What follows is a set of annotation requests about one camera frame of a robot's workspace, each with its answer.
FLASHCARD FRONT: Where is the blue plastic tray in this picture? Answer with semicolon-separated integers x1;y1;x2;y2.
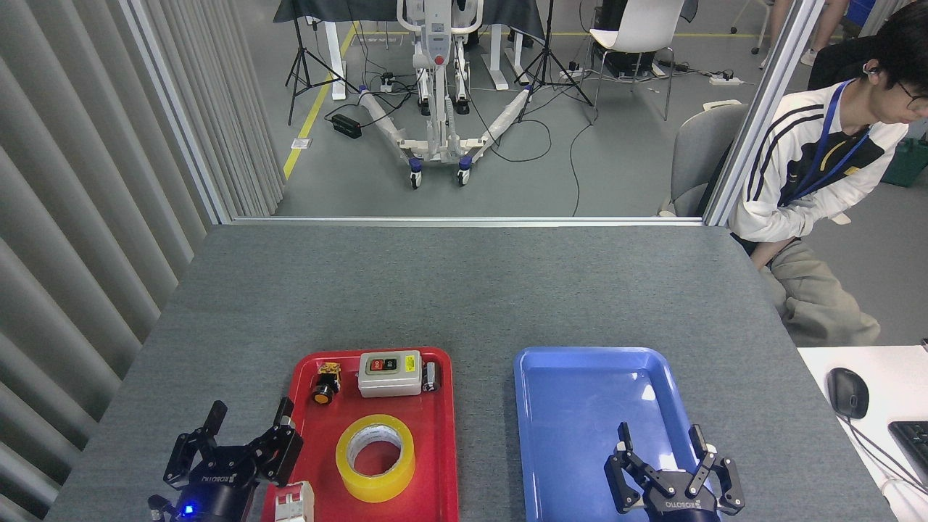
513;346;722;522

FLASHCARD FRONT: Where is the silver rail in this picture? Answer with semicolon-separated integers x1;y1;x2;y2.
231;215;705;227

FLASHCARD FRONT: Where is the black floor cable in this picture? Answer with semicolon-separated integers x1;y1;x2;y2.
569;109;599;217

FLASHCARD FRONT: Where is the black computer mouse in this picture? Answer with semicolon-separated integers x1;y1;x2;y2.
827;368;870;420

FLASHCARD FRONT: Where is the white stand on wheels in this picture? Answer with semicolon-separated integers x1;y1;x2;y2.
357;0;541;191

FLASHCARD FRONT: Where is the person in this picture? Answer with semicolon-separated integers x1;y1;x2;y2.
759;0;849;68
729;0;928;347

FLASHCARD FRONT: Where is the black mouse cable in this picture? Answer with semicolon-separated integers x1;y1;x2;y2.
845;417;928;501

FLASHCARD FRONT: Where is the black yellow push button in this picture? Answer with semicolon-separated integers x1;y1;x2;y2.
312;362;343;405

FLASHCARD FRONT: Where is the white two-button switch box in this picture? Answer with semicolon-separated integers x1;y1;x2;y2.
357;350;423;399

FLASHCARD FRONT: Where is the green bin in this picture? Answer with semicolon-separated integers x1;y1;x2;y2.
881;138;928;189

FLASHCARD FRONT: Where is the silver post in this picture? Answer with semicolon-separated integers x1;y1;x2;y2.
702;0;827;227

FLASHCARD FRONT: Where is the white chair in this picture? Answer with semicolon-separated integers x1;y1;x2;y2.
586;0;686;122

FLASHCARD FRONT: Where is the yellow tape roll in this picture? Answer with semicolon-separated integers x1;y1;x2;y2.
335;414;417;504

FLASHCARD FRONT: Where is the black tripod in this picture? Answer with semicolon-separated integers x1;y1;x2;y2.
285;0;360;125
515;0;595;124

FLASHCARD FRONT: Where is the black keyboard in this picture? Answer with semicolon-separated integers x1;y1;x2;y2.
888;420;928;486

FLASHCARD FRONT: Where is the grey chair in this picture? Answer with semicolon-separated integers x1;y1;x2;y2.
658;101;751;218

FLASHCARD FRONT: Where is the white desk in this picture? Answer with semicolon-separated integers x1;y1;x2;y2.
797;345;928;522

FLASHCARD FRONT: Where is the white red circuit breaker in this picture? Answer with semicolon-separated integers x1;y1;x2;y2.
273;480;315;522

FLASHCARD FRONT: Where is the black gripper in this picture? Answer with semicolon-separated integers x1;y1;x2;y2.
163;397;304;522
604;422;745;522

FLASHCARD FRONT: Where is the red plastic tray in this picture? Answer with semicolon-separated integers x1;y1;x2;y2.
261;347;460;522

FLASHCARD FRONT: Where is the black office chair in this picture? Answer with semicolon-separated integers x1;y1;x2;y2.
807;35;882;91

